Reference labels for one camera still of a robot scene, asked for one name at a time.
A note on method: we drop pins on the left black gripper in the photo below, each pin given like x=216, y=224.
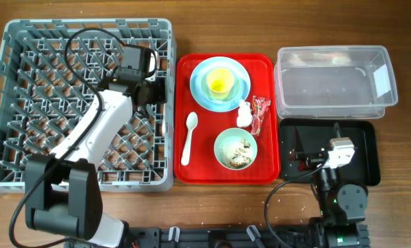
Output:
x=163, y=96

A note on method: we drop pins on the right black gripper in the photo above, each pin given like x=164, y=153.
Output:
x=297, y=154

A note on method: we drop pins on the white plastic spoon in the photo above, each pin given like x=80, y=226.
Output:
x=191, y=123

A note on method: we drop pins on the red snack wrapper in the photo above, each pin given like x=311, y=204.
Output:
x=260, y=106

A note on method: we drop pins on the white tissue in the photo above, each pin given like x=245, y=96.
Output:
x=245, y=117

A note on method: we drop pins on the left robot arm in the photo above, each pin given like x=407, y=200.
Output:
x=62, y=194

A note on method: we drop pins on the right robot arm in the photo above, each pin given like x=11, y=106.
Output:
x=342, y=205

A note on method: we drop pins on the black waste tray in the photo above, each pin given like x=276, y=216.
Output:
x=316, y=134

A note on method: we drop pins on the grey dishwasher rack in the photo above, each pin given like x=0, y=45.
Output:
x=47, y=68

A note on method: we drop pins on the food scraps and rice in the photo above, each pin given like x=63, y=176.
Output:
x=236, y=154

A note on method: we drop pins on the light blue plate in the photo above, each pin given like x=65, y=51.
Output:
x=207, y=65

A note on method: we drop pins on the yellow plastic cup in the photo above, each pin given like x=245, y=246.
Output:
x=220, y=82

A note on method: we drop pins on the clear plastic bin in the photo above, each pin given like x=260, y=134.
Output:
x=334, y=81

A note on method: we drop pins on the red plastic tray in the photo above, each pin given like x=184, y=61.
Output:
x=203, y=167

